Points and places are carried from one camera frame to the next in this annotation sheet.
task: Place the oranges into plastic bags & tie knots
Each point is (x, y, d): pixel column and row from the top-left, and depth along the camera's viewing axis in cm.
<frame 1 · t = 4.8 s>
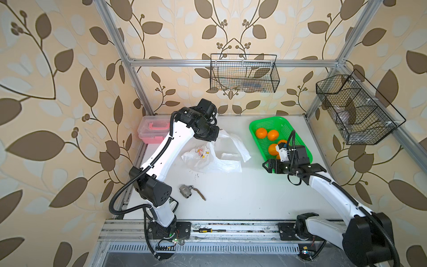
left hand: (211, 134, 76), fingers closed
right hand: (270, 165, 85), fingers open
white printed plastic bag: (205, 154, 83), point 18 cm above the table
green plastic basket: (283, 127, 110), point 6 cm above the table
orange one: (261, 133, 107), point 6 cm above the table
orange two: (273, 135, 104), point 7 cm above the table
orange four: (270, 149, 99), point 6 cm above the table
pink plastic storage box: (147, 130, 101), point 11 cm above the table

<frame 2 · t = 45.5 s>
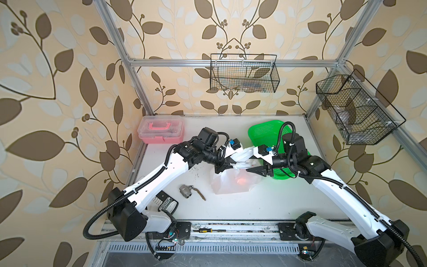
left hand: (235, 162, 68), fingers closed
right hand: (247, 161, 69), fingers open
white printed plastic bag: (238, 179, 83), point 9 cm above the table
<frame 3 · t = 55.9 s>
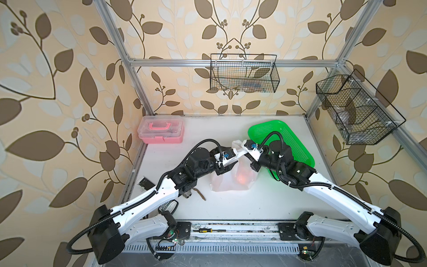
left hand: (229, 150, 70), fingers open
right hand: (243, 150, 74), fingers closed
green plastic basket: (262, 128, 107), point 7 cm above the table
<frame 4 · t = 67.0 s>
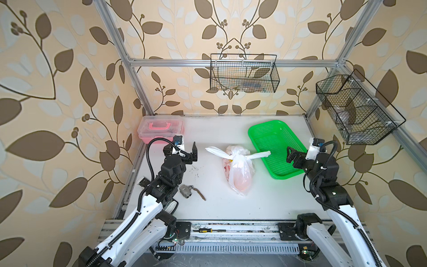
left hand: (181, 141, 73), fingers open
right hand: (297, 150, 74), fingers open
